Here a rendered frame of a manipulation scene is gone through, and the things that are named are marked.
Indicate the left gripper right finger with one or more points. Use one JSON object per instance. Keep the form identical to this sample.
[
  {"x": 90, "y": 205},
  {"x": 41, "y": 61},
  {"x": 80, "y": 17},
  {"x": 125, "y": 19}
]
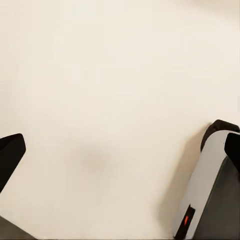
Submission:
[{"x": 232, "y": 149}]

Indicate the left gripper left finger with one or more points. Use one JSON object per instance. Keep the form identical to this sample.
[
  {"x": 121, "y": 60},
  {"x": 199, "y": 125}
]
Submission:
[{"x": 12, "y": 149}]

